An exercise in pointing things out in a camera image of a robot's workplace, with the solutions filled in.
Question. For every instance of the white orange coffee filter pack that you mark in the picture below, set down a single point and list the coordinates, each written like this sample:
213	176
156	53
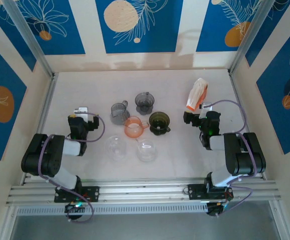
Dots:
196	95

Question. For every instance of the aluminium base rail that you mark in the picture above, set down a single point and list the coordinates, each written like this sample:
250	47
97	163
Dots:
144	190

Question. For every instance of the right black mount plate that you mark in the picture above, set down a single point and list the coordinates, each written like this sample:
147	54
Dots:
194	192

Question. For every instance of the orange plastic dripper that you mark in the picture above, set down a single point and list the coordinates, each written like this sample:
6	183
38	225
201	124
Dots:
131	125

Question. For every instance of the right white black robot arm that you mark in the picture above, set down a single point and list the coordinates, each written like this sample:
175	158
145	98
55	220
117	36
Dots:
245	155

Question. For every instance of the aluminium frame post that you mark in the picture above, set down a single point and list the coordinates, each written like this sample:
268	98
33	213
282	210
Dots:
250	37
30	37

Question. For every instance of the left black mount plate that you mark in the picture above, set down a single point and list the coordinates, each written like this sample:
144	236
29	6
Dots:
92	193

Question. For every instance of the dark grey plastic dripper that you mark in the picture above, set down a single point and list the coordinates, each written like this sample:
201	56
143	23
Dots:
144	101

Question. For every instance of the black mount plate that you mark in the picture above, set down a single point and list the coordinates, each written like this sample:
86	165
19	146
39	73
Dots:
92	193
194	192

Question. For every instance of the black controller board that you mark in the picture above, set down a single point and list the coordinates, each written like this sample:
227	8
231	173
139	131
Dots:
73	208
215	210

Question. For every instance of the clear plastic dripper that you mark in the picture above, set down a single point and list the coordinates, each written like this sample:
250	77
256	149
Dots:
147	150
114	147

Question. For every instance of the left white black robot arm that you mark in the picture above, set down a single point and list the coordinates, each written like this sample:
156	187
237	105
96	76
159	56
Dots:
38	157

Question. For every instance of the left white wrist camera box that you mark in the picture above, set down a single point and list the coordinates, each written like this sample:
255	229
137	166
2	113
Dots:
80	112

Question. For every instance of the light grey plastic dripper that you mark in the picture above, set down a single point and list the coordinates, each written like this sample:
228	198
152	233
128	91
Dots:
118	113

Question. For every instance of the aluminium side rail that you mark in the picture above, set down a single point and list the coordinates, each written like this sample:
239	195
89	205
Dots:
238	95
44	112

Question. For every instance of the olive green plastic dripper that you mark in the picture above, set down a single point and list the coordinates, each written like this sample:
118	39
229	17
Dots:
159	120

